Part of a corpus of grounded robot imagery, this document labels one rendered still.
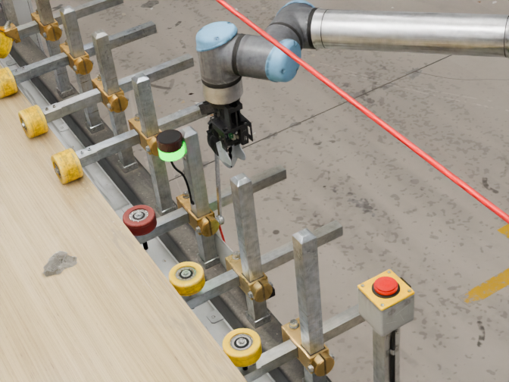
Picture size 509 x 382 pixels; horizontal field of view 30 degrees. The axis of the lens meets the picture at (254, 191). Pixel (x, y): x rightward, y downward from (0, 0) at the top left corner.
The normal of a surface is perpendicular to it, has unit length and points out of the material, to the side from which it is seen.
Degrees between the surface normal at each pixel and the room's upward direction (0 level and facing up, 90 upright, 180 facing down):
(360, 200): 0
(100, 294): 0
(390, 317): 90
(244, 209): 90
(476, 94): 0
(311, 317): 90
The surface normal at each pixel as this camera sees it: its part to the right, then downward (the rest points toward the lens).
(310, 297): 0.51, 0.51
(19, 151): -0.09, -0.77
